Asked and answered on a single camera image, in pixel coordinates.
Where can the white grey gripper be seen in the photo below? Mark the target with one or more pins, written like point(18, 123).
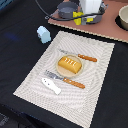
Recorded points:
point(90, 6)

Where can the yellow cheese wedge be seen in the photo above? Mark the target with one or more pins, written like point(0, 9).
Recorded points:
point(81, 19)

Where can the orange bread loaf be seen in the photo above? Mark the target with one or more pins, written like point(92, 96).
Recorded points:
point(69, 64)

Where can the beige bowl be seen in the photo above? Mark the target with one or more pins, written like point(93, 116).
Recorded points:
point(123, 14)

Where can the round wooden plate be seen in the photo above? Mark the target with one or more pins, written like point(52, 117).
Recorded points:
point(66, 73)

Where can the woven beige placemat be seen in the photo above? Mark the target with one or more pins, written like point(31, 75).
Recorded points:
point(74, 104)

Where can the grey two-handled pot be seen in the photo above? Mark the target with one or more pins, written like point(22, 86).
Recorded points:
point(98, 17)

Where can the grey saucepan with handle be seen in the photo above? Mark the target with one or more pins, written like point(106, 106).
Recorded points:
point(65, 11)

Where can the knife with orange handle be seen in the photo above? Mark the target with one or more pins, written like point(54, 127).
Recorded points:
point(79, 55)

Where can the fork with orange handle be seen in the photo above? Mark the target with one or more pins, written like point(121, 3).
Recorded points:
point(69, 81)

